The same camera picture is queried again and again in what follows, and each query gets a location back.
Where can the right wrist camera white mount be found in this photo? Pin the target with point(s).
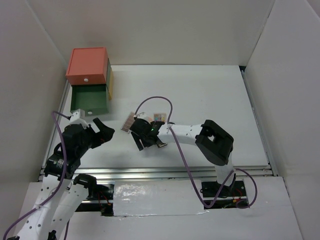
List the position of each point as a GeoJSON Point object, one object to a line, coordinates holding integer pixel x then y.
{"type": "Point", "coordinates": [140, 115]}

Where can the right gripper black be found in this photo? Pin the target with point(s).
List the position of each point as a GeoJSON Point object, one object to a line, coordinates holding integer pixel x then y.
{"type": "Point", "coordinates": [137, 139]}

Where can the green drawer box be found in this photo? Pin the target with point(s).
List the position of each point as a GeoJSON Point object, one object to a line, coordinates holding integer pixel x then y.
{"type": "Point", "coordinates": [92, 98]}

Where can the coral top drawer box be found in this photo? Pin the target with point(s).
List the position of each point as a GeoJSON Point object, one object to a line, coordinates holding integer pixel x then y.
{"type": "Point", "coordinates": [87, 66]}

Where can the colourful square eyeshadow palette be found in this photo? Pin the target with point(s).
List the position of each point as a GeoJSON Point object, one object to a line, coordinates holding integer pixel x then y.
{"type": "Point", "coordinates": [160, 117]}

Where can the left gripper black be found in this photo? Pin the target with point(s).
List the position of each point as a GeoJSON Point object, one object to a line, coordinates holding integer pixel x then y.
{"type": "Point", "coordinates": [105, 134]}

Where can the aluminium table rail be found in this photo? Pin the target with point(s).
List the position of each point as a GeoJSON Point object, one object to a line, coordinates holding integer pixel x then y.
{"type": "Point", "coordinates": [163, 173]}

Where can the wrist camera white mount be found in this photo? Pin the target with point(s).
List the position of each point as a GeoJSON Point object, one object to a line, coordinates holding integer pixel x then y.
{"type": "Point", "coordinates": [140, 115]}
{"type": "Point", "coordinates": [78, 116]}

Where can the brown eyeshadow palette silver case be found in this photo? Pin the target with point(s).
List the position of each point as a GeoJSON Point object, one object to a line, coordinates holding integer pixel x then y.
{"type": "Point", "coordinates": [161, 144]}

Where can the white foil-edged cover panel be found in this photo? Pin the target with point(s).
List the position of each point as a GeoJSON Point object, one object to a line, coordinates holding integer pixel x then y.
{"type": "Point", "coordinates": [155, 198]}

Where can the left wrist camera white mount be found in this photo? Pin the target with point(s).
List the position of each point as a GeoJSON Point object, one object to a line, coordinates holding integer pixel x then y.
{"type": "Point", "coordinates": [78, 116]}

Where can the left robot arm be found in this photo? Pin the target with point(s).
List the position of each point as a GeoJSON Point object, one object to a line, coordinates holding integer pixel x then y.
{"type": "Point", "coordinates": [61, 191]}

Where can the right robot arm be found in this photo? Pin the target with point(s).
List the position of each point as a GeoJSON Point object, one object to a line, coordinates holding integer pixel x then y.
{"type": "Point", "coordinates": [214, 142]}

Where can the long pink-brown eyeshadow palette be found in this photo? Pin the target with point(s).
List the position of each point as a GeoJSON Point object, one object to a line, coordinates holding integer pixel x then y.
{"type": "Point", "coordinates": [128, 123]}

